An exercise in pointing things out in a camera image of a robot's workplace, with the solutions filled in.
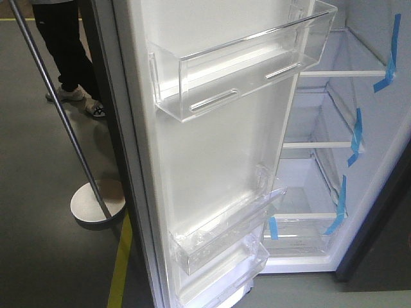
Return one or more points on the clear door bin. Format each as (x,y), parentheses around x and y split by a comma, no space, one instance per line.
(205,54)
(223,275)
(194,250)

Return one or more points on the upper glass fridge shelf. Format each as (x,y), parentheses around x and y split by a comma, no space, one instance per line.
(345,55)

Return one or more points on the glass fridge shelf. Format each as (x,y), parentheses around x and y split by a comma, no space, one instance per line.
(345,55)
(318,120)

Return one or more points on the upper clear door bin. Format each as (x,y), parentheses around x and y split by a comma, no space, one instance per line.
(205,54)

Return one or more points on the clear crisper drawer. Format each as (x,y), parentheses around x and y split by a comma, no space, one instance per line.
(301,235)

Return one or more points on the lower clear door bin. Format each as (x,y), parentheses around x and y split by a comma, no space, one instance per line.
(223,275)

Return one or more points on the dark grey fridge body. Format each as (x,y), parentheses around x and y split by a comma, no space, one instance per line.
(354,182)

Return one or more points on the person in black trousers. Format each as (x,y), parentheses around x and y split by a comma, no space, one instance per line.
(57,22)

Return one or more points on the lower glass fridge shelf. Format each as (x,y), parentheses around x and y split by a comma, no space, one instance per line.
(318,120)

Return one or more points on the open white fridge door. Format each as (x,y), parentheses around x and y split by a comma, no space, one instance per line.
(190,171)

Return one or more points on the middle clear door bin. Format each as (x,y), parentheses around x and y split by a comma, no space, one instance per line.
(194,250)

